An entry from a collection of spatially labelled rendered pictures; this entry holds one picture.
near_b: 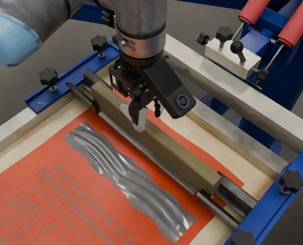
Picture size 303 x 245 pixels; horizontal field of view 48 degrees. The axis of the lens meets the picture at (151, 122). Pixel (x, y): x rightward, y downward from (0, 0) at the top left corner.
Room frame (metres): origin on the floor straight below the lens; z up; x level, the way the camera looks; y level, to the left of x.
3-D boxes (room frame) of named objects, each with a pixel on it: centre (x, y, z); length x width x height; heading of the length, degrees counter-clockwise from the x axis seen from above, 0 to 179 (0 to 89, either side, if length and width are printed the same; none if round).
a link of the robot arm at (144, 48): (0.40, 0.02, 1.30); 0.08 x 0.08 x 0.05
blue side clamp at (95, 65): (0.60, 0.19, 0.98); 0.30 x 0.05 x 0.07; 136
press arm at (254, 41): (0.64, -0.24, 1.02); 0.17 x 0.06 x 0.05; 136
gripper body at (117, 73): (0.41, 0.02, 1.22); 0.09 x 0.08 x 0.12; 46
